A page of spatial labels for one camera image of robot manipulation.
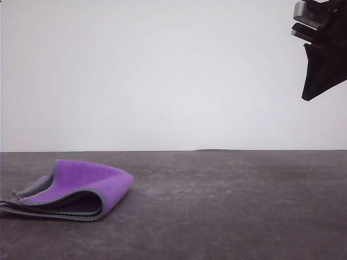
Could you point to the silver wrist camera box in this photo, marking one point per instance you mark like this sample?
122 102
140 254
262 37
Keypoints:
306 13

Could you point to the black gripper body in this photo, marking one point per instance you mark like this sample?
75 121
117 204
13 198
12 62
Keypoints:
334 32

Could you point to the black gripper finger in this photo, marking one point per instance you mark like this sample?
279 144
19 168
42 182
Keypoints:
313 70
333 73

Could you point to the purple towel with grey hem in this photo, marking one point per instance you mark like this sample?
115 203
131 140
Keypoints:
86 184

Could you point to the grey table cloth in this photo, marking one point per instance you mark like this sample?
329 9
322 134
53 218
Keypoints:
244 211

